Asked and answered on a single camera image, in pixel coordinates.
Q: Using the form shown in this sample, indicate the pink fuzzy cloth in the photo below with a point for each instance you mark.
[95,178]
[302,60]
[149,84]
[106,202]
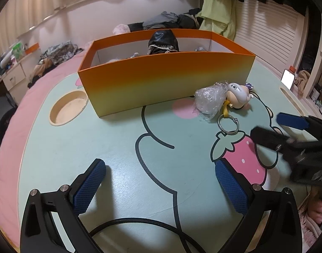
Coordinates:
[315,210]

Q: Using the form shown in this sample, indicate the pink bed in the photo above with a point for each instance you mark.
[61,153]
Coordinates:
[13,126]

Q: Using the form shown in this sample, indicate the white rounded appliance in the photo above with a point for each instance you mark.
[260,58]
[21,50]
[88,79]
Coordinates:
[6,58]

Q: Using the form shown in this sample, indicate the pile of dark clothes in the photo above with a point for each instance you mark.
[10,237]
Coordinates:
[161,19]

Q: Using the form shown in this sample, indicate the smartphone with lit screen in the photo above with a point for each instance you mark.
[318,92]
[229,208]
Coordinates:
[288,78]

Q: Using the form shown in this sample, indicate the patterned grey clothes heap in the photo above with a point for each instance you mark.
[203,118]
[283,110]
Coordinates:
[60,51]

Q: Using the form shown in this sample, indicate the orange cardboard box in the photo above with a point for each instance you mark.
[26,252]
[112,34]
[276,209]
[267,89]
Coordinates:
[163,79]

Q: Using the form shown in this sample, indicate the brown crumpled cloth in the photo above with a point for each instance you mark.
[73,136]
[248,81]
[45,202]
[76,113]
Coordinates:
[42,69]

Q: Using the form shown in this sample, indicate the white fluffy toy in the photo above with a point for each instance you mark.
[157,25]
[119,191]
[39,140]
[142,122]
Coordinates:
[135,54]

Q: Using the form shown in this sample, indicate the clear bubble wrap bag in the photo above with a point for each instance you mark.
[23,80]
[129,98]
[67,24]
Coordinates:
[209,100]

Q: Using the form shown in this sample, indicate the light green hanging cloth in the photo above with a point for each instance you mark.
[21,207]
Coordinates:
[216,13]

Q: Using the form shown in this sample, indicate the pink floral blanket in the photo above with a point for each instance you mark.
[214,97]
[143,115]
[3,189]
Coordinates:
[121,29]

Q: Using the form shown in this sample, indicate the shelf with small bottles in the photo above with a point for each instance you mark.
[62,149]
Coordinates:
[319,97]

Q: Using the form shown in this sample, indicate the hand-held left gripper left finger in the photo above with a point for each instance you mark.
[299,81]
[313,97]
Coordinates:
[89,187]

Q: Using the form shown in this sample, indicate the dark desk chair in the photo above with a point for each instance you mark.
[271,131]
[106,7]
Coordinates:
[2,110]

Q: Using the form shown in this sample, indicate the mint cartoon lap table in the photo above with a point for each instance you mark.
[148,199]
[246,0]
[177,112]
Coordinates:
[124,137]

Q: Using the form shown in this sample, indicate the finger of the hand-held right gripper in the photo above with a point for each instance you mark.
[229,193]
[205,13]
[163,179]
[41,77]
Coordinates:
[292,121]
[269,138]

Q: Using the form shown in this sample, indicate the beige plush cloth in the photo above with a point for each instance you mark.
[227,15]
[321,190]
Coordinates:
[303,80]

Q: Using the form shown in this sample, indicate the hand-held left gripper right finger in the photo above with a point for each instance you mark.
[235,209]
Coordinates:
[230,187]

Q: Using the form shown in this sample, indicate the black shiny bag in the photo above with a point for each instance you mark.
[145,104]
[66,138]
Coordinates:
[163,40]

